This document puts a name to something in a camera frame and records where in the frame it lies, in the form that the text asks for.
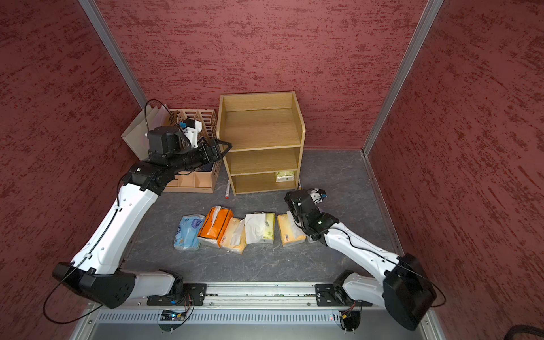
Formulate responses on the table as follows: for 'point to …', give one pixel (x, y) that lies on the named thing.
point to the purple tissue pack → (311, 240)
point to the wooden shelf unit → (267, 134)
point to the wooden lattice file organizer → (202, 180)
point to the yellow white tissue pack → (290, 232)
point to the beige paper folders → (136, 135)
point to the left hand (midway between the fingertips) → (222, 153)
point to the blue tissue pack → (187, 232)
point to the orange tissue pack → (212, 227)
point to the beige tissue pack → (234, 239)
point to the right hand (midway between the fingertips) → (285, 201)
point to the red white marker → (227, 190)
